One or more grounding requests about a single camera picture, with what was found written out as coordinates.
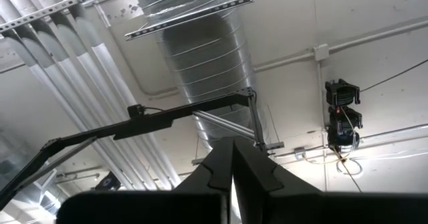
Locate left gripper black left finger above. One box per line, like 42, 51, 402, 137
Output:
56, 136, 234, 224

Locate round spiral metal duct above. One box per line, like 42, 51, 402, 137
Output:
132, 0, 268, 151

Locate white electrical junction box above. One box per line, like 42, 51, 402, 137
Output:
313, 43, 330, 62

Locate grey aluminium bar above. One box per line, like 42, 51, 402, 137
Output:
192, 109, 285, 151

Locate small black rig camera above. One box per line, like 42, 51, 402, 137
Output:
127, 104, 146, 118

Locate white pipe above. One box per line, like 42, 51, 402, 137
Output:
29, 0, 168, 190
56, 0, 183, 189
9, 0, 151, 191
0, 0, 138, 191

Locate black metal rig frame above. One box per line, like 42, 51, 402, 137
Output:
0, 86, 268, 211

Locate black cable reel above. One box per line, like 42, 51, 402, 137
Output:
95, 172, 121, 191
324, 78, 364, 154

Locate white electrical conduit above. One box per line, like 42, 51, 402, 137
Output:
252, 16, 428, 73

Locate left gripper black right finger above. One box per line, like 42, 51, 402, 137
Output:
233, 137, 428, 224

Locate thin black cable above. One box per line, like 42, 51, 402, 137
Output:
359, 59, 428, 93

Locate perforated metal strut channel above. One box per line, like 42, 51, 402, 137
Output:
0, 0, 85, 34
124, 0, 255, 41

